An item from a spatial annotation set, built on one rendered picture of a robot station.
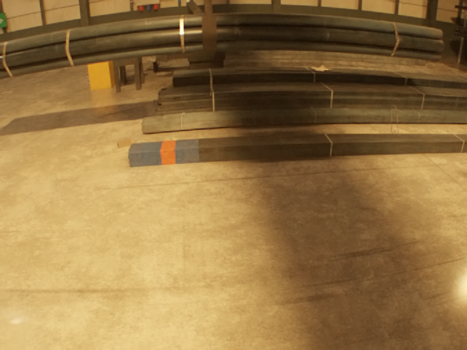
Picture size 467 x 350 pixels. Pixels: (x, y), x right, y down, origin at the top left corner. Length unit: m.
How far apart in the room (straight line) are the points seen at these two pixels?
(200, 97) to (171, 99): 0.38
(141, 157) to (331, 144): 1.96
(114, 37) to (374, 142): 3.06
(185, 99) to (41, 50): 1.91
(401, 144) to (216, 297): 2.83
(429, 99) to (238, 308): 4.54
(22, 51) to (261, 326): 3.75
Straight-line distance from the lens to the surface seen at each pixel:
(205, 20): 3.78
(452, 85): 6.81
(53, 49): 4.08
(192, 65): 6.71
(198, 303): 2.08
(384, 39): 4.30
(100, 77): 7.28
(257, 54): 9.33
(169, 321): 2.02
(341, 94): 4.85
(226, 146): 3.47
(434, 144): 4.39
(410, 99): 5.46
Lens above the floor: 1.59
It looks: 31 degrees down
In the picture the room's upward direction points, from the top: 1 degrees counter-clockwise
